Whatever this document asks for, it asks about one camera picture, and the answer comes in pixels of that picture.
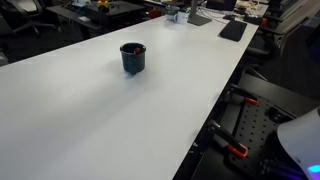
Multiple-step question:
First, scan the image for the dark teal mug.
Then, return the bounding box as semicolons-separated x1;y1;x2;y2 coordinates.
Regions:
120;42;146;75

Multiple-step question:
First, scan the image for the red dry erase marker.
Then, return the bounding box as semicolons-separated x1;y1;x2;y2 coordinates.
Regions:
134;47;142;54

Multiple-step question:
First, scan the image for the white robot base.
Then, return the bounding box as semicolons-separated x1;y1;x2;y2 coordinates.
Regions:
277;107;320;180

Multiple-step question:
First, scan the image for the white coffee mug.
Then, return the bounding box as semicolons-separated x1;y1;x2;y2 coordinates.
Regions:
174;12;189;25

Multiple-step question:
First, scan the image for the green patterned mug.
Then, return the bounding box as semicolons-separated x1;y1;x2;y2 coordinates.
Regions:
165;5;179;21

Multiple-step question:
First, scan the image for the grey monitor stand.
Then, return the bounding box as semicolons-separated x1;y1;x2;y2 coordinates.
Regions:
188;0;211;26

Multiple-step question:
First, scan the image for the black keyboard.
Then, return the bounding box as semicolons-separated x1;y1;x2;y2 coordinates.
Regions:
219;20;247;42

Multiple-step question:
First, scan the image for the yellow red toy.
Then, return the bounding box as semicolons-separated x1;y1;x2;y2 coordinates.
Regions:
97;0;109;9

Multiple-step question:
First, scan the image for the dark side desk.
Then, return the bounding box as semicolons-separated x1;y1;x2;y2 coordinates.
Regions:
47;0;145;40

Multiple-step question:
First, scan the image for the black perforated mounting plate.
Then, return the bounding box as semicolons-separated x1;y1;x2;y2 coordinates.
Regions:
225;97;298;180

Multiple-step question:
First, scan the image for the black office chair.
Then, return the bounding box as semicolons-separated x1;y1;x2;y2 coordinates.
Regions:
245;0;320;60

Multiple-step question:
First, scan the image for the near orange handled clamp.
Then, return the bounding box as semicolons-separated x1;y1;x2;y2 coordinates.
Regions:
208;120;248;159

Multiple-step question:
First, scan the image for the orange handled clamp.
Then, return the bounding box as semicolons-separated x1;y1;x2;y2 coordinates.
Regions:
229;84;259;105
208;120;248;159

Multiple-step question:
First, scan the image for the far orange handled clamp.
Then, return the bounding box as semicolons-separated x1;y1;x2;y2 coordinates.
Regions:
229;84;259;105

